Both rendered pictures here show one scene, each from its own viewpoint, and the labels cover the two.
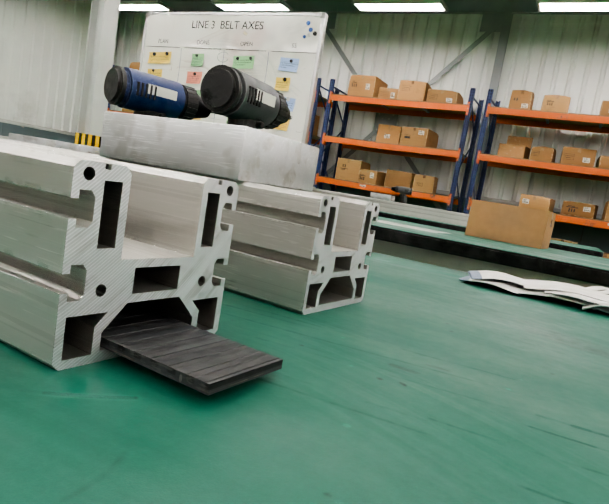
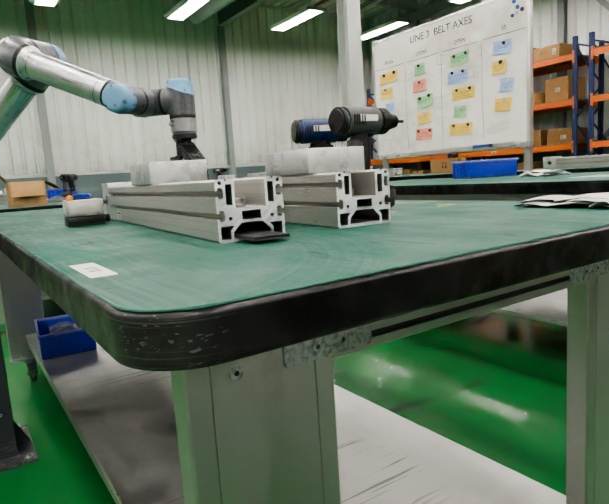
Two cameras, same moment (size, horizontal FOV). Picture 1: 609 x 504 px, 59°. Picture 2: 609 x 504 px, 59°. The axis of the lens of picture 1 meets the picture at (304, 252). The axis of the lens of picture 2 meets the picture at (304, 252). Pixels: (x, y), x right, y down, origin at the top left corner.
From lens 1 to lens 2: 0.51 m
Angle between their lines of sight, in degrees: 30
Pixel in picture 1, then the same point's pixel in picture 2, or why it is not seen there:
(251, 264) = (320, 210)
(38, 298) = (214, 223)
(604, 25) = not seen: outside the picture
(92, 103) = not seen: hidden behind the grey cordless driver
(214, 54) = (433, 59)
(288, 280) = (332, 214)
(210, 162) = (299, 168)
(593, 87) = not seen: outside the picture
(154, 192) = (254, 185)
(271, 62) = (485, 50)
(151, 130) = (279, 159)
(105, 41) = (354, 73)
